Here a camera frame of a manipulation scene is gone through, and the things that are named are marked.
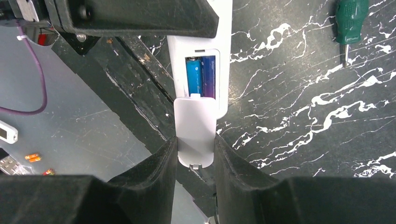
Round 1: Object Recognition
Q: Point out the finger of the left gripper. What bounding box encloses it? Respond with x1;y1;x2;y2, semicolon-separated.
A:
45;0;219;38

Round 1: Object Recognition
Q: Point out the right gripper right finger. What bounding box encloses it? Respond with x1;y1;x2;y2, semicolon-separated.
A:
214;136;396;224

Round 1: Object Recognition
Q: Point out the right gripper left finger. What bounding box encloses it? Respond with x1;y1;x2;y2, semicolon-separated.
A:
0;138;178;224

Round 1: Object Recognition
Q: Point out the blue battery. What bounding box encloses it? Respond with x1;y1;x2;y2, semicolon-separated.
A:
186;57;203;96

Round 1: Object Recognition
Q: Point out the purple battery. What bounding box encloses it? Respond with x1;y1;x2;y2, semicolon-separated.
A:
201;56;216;98

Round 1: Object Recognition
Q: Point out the white remote control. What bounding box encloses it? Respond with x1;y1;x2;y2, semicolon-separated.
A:
167;0;233;119

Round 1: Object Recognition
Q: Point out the white battery cover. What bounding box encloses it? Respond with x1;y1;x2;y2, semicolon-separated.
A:
174;93;217;170

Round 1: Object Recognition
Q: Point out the red green battery on floor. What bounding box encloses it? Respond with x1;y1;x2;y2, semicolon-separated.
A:
42;168;56;175

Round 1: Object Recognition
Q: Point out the orange battery on floor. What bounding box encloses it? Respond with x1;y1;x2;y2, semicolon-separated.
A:
28;157;42;163
25;153;40;160

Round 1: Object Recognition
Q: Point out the clear packet on floor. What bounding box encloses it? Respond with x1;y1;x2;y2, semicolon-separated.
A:
0;156;31;175

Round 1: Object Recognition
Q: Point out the white device on floor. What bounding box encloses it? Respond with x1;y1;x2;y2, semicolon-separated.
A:
0;121;18;144

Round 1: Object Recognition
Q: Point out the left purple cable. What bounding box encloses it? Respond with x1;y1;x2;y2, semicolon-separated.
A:
0;20;48;116

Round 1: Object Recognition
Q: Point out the green handle screwdriver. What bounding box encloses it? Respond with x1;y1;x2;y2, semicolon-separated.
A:
335;0;369;68

